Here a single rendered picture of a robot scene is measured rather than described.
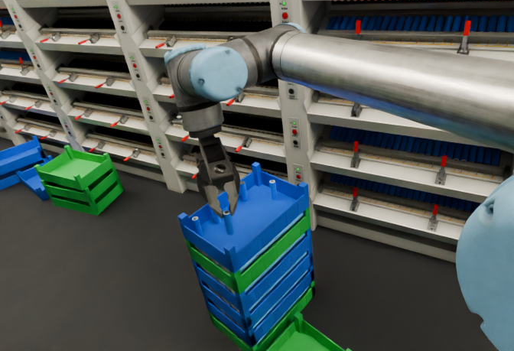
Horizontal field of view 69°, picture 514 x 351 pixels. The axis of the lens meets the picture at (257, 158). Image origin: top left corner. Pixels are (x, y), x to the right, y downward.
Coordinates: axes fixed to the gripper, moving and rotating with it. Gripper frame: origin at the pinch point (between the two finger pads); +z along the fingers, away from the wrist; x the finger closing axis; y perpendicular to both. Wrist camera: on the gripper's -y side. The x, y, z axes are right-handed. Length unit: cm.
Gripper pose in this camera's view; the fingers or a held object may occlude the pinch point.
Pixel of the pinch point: (226, 212)
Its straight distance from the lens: 86.3
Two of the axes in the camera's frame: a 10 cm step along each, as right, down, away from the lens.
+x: -9.5, 2.6, -1.7
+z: 2.0, 9.3, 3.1
